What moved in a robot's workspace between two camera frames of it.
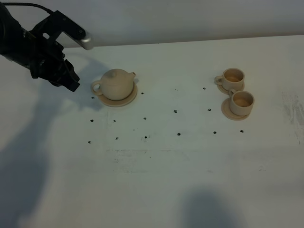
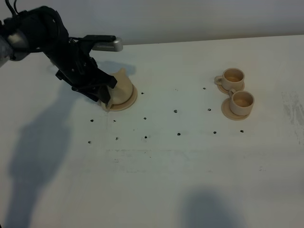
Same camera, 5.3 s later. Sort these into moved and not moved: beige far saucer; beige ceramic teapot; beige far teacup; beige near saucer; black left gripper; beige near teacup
Moved: beige ceramic teapot; black left gripper
Not moved: beige far teacup; beige near saucer; beige near teacup; beige far saucer
